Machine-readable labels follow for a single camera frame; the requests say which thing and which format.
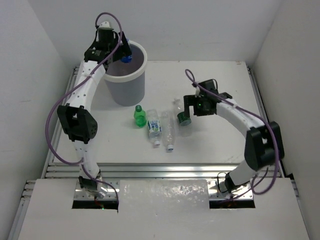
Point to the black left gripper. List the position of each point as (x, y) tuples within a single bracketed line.
[(125, 49)]

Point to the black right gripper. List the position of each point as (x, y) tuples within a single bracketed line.
[(190, 100)]

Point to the clear bottle dark blue label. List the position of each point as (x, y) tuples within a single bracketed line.
[(127, 58)]

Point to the clear bottle dark green label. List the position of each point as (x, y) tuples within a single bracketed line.
[(184, 122)]

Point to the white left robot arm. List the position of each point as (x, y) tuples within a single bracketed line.
[(75, 115)]

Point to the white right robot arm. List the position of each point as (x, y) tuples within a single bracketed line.
[(263, 140)]

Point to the grey bin with white rim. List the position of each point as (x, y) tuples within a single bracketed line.
[(126, 80)]

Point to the clear unlabelled bottle blue cap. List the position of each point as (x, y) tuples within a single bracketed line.
[(168, 130)]

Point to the clear bottle green white label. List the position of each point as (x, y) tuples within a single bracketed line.
[(154, 127)]

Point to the green plastic bottle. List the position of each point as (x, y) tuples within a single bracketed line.
[(140, 116)]

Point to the white front cover panel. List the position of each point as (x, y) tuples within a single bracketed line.
[(153, 195)]

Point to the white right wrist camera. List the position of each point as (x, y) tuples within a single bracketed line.
[(198, 92)]

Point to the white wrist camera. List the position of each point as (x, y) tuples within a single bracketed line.
[(105, 25), (198, 92)]

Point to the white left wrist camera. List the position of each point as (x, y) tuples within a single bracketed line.
[(105, 25)]

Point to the aluminium left side rail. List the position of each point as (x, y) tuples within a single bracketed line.
[(63, 110)]

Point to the aluminium front rail frame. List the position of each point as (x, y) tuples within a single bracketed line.
[(213, 174)]

